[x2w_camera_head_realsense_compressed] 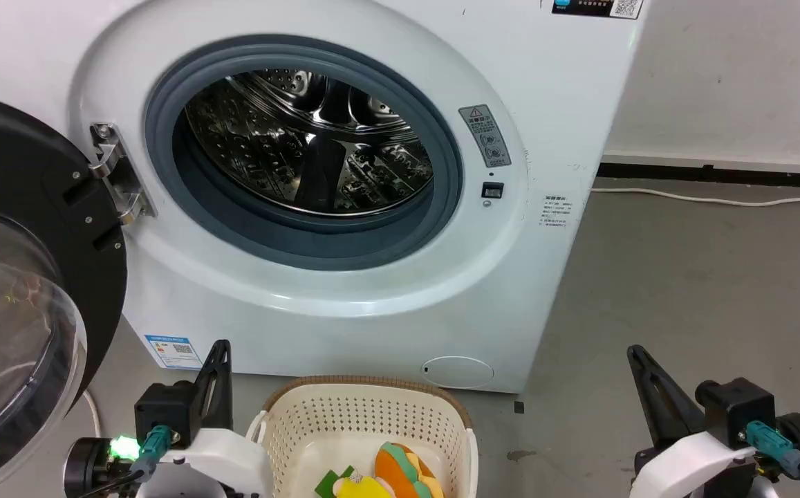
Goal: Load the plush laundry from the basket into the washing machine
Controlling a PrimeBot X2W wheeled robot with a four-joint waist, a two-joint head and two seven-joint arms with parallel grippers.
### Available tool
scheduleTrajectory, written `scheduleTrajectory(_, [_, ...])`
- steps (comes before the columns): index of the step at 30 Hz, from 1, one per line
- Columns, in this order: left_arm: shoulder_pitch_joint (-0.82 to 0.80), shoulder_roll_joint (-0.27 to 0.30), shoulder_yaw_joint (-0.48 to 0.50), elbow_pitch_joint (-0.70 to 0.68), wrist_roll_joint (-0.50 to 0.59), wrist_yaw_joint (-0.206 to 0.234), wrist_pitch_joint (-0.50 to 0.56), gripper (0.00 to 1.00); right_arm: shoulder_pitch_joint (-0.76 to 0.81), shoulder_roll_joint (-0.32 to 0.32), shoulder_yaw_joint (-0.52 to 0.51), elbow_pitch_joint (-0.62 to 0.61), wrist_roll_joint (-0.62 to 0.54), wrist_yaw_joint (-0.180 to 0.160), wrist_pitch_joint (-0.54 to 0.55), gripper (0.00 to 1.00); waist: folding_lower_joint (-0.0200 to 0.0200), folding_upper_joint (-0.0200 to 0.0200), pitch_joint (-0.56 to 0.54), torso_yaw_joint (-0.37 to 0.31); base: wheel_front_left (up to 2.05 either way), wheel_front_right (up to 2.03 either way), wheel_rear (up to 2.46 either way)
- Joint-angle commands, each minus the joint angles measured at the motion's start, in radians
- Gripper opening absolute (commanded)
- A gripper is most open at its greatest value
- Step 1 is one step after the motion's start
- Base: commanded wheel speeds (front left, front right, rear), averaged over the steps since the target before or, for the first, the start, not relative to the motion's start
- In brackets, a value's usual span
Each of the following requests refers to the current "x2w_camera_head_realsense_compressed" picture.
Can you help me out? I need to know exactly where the white cable on floor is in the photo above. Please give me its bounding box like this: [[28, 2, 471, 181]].
[[590, 185, 800, 208]]

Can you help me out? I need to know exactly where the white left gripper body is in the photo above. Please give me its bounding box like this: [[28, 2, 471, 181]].
[[64, 427, 270, 498]]

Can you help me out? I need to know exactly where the stainless steel washer drum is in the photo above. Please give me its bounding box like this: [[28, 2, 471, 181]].
[[184, 68, 435, 216]]

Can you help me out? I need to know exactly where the orange and green plush toy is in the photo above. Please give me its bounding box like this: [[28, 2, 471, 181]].
[[374, 443, 446, 498]]

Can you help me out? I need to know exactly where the grey warning sticker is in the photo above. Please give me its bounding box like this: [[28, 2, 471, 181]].
[[458, 104, 513, 169]]

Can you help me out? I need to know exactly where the blue energy label sticker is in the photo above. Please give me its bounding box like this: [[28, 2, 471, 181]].
[[144, 335, 204, 371]]

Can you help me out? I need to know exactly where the black baseboard strip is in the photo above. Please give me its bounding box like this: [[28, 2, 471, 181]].
[[597, 162, 800, 190]]

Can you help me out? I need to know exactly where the oval filter cover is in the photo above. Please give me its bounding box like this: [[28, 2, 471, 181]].
[[421, 356, 495, 389]]

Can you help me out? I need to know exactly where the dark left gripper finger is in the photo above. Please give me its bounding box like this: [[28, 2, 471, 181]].
[[194, 340, 223, 431], [220, 339, 234, 430]]

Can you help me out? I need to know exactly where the white front-load washing machine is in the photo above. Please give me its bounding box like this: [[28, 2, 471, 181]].
[[0, 0, 649, 395]]

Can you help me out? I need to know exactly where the teal right cable connector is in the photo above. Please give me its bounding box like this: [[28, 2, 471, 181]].
[[744, 421, 800, 479]]

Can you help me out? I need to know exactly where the chrome door hinge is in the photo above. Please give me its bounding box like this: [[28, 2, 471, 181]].
[[89, 122, 157, 226]]

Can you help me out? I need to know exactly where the grey rubber door gasket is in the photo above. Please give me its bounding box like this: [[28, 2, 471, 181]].
[[144, 43, 464, 272]]

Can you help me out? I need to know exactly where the teal left cable connector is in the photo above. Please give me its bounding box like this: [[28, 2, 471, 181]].
[[129, 425, 174, 483]]

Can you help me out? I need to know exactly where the thin white hose cable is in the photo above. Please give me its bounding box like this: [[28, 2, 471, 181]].
[[82, 387, 102, 441]]

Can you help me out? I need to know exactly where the black washer door, clear glass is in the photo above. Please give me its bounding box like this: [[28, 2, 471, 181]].
[[0, 90, 129, 495]]

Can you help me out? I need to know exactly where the cream perforated laundry basket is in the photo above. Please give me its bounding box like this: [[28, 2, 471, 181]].
[[245, 376, 479, 498]]

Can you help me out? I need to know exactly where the black QR code sticker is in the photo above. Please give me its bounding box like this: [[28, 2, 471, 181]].
[[551, 0, 644, 20]]

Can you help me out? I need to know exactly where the teal cable connector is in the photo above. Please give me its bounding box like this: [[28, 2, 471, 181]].
[[129, 425, 174, 483], [744, 421, 800, 479]]

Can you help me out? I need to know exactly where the yellow and green plush toy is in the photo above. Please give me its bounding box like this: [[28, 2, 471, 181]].
[[314, 465, 393, 498]]

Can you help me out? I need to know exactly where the small printed text sticker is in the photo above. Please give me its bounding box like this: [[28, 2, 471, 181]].
[[540, 194, 575, 229]]

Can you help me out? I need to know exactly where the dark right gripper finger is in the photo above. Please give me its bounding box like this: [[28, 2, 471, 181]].
[[637, 346, 709, 443], [626, 344, 684, 449]]

